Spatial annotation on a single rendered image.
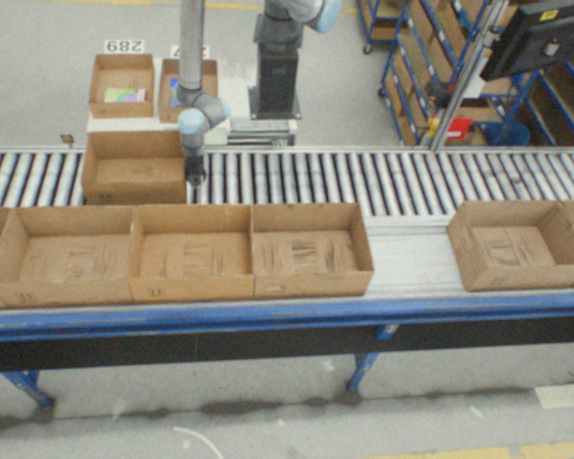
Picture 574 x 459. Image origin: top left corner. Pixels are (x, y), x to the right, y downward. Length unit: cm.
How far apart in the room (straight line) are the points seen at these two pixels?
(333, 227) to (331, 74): 243
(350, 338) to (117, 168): 123
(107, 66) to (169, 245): 128
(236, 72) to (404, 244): 139
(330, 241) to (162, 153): 88
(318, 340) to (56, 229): 104
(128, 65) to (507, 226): 200
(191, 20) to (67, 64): 256
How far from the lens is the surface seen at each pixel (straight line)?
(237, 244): 175
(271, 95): 238
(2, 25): 483
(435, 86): 227
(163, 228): 177
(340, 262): 174
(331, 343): 189
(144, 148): 220
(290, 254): 173
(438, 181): 234
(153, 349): 188
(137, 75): 270
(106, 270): 175
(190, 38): 179
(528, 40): 203
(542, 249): 210
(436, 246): 191
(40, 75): 417
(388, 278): 177
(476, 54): 215
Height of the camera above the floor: 233
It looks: 54 degrees down
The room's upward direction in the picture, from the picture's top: 8 degrees clockwise
